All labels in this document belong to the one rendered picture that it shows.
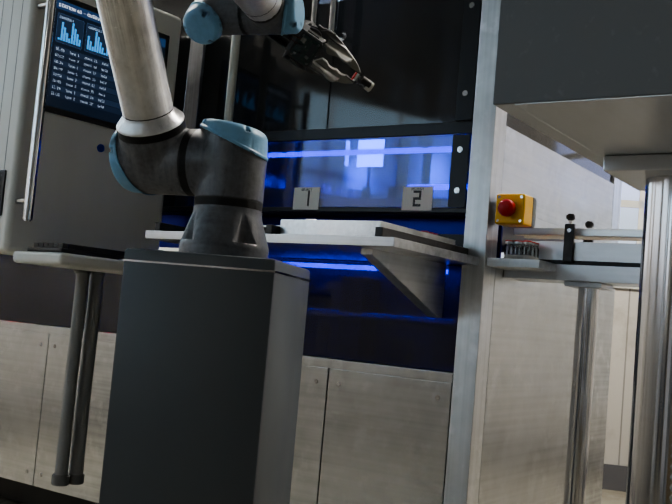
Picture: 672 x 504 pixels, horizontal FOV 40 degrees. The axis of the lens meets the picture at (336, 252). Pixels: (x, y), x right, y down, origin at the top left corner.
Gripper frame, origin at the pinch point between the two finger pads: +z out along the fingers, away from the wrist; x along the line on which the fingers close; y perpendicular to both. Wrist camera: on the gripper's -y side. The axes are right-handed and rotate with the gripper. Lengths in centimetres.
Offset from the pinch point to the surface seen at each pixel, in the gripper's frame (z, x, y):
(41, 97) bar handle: -57, -56, -31
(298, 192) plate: 11, -46, -44
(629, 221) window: 179, -41, -240
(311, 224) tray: 11.2, -31.4, 4.4
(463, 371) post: 62, -44, 1
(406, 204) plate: 33, -26, -27
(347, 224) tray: 16.7, -25.2, 8.7
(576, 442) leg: 91, -40, 8
